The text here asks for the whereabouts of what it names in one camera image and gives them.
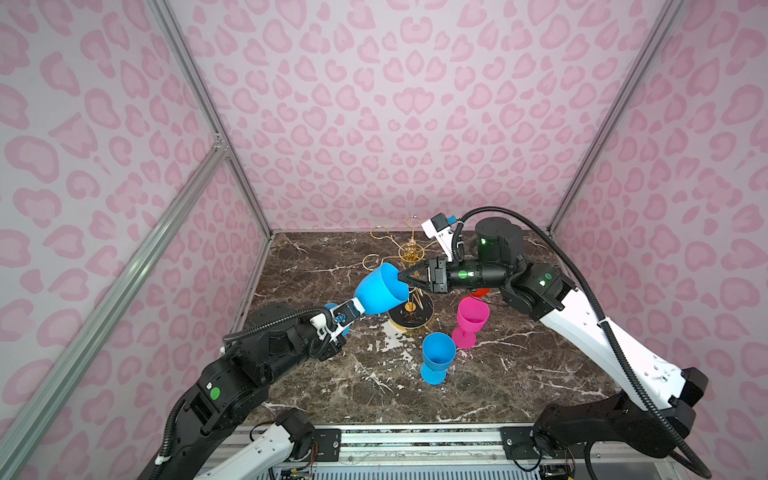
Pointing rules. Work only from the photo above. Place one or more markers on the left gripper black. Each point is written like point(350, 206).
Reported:
point(332, 348)

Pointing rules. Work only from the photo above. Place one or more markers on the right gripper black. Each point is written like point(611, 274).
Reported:
point(438, 275)

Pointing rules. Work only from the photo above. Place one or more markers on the blue wine glass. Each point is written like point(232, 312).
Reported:
point(438, 353)
point(381, 291)

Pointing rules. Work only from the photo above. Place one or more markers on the magenta wine glass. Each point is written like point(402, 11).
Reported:
point(472, 315)

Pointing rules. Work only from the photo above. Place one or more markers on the blue wine glass front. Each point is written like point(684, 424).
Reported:
point(438, 353)

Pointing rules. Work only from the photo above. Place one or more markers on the red wine glass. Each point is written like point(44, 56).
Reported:
point(479, 293)

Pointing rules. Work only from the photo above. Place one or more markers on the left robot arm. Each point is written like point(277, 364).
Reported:
point(274, 340)

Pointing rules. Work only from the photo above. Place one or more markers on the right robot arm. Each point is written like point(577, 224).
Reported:
point(653, 411)

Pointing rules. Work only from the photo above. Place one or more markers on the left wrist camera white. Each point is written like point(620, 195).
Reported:
point(342, 315)

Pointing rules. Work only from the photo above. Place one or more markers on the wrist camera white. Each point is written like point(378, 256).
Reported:
point(342, 315)
point(440, 229)

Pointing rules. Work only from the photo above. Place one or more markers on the gold wire glass rack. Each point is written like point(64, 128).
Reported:
point(418, 310)

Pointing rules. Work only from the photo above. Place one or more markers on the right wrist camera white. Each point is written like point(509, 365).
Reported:
point(440, 229)

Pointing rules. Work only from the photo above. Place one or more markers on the aluminium mounting rail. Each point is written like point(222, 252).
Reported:
point(426, 451)

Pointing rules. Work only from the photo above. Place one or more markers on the aluminium frame strut diagonal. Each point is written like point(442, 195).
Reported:
point(39, 413)

